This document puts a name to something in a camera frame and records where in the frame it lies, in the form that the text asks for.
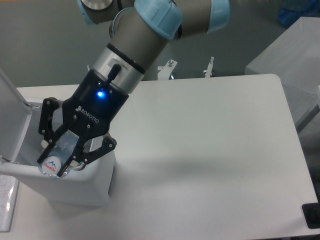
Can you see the black device at table edge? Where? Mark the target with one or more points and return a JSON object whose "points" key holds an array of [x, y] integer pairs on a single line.
{"points": [[311, 213]]}

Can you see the crushed clear plastic bottle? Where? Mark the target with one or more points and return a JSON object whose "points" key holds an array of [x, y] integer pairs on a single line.
{"points": [[62, 150]]}

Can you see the white metal base bracket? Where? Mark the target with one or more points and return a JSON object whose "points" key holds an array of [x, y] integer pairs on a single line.
{"points": [[173, 70]]}

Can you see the blue object in background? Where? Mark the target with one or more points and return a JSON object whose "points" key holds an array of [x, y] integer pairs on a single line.
{"points": [[291, 10]]}

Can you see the laminated paper sheet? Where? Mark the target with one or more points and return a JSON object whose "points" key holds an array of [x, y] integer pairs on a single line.
{"points": [[8, 194]]}

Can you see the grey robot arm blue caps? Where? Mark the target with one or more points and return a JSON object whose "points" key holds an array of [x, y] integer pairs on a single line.
{"points": [[139, 32]]}

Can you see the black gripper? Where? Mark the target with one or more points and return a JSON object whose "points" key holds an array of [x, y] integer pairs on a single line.
{"points": [[92, 107]]}

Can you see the white trash can open lid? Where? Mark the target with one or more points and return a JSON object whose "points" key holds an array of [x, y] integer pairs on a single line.
{"points": [[20, 148]]}

